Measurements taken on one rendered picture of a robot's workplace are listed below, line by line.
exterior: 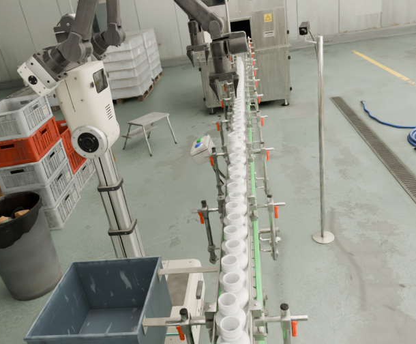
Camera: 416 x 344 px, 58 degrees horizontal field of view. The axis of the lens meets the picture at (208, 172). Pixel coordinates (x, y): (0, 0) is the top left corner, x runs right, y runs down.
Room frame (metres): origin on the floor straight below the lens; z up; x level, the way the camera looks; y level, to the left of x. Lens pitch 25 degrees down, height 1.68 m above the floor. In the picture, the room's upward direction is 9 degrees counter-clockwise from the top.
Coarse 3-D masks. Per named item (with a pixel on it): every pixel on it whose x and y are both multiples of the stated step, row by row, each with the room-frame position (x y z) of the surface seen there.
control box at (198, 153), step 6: (204, 138) 1.59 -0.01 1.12; (210, 138) 1.61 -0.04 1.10; (204, 144) 1.51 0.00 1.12; (210, 144) 1.55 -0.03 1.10; (192, 150) 1.51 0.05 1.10; (198, 150) 1.49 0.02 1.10; (204, 150) 1.48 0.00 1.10; (210, 150) 1.50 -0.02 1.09; (192, 156) 1.49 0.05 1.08; (198, 156) 1.49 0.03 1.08; (204, 156) 1.48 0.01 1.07; (198, 162) 1.49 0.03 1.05; (204, 162) 1.48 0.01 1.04; (210, 162) 1.55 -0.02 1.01; (222, 174) 1.54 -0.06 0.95
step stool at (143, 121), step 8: (136, 120) 4.63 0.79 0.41; (144, 120) 4.57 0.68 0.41; (152, 120) 4.52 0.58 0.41; (168, 120) 4.71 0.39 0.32; (128, 128) 4.64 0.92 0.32; (136, 128) 4.94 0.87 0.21; (144, 128) 4.43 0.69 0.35; (152, 128) 4.87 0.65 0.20; (128, 136) 4.68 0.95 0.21; (136, 136) 4.68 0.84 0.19
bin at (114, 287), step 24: (72, 264) 1.04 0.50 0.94; (96, 264) 1.03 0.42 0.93; (120, 264) 1.02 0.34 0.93; (144, 264) 1.01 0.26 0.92; (72, 288) 1.00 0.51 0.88; (96, 288) 1.04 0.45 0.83; (120, 288) 1.03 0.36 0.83; (144, 288) 1.01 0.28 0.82; (48, 312) 0.86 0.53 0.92; (72, 312) 0.95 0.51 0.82; (96, 312) 1.03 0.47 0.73; (120, 312) 1.01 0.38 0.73; (144, 312) 0.77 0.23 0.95; (168, 312) 0.95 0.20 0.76; (24, 336) 0.75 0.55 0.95; (48, 336) 0.74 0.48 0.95; (72, 336) 0.72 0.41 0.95; (96, 336) 0.71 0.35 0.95; (120, 336) 0.70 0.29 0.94; (144, 336) 0.74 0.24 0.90
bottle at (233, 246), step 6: (228, 240) 0.73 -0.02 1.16; (234, 240) 0.73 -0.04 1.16; (228, 246) 0.72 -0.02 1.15; (234, 246) 0.73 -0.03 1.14; (240, 246) 0.71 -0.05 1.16; (228, 252) 0.70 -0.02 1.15; (234, 252) 0.69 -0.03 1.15; (240, 252) 0.70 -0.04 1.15; (240, 258) 0.70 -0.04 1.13; (246, 258) 0.71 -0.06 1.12; (240, 264) 0.69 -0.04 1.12; (246, 264) 0.69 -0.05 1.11; (246, 270) 0.69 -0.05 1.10; (246, 276) 0.69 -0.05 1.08; (246, 282) 0.69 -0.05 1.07
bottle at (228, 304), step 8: (224, 296) 0.56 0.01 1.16; (232, 296) 0.55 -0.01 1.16; (224, 304) 0.56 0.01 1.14; (232, 304) 0.53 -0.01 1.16; (224, 312) 0.53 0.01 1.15; (232, 312) 0.52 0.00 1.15; (240, 312) 0.54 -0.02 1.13; (216, 320) 0.54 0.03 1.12; (240, 320) 0.52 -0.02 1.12; (248, 336) 0.54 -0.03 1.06
